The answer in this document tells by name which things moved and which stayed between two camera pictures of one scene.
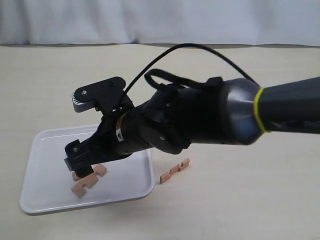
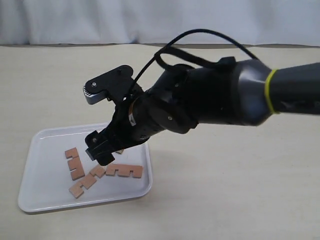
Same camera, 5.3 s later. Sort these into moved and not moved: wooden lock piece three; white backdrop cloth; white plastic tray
Moved: wooden lock piece three
Not moved: white backdrop cloth; white plastic tray
